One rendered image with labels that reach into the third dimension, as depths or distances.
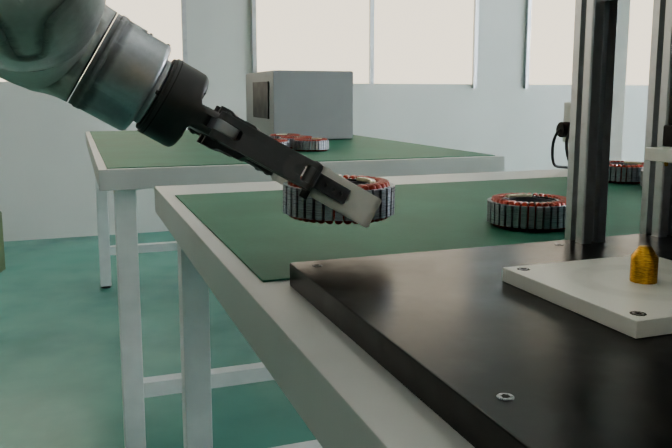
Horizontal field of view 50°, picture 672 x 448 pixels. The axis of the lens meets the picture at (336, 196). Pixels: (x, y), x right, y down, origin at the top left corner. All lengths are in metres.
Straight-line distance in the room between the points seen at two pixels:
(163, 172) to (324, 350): 1.30
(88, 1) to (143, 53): 0.18
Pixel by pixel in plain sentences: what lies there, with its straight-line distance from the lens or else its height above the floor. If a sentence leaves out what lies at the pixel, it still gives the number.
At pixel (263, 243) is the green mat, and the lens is 0.84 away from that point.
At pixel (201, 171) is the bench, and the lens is 1.78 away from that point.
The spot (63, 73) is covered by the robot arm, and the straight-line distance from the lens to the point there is 0.62.
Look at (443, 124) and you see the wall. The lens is 5.58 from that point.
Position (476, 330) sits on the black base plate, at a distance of 0.48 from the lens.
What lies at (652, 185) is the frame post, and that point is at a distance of 0.85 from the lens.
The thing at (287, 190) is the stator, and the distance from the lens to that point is 0.69.
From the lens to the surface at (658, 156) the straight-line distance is 0.60.
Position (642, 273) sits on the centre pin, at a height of 0.79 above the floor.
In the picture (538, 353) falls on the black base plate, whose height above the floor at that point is 0.77.
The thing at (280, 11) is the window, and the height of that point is 1.49.
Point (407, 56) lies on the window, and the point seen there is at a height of 1.20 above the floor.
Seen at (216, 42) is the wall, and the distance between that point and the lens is 4.99.
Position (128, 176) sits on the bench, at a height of 0.73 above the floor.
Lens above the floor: 0.92
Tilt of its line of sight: 8 degrees down
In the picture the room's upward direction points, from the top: straight up
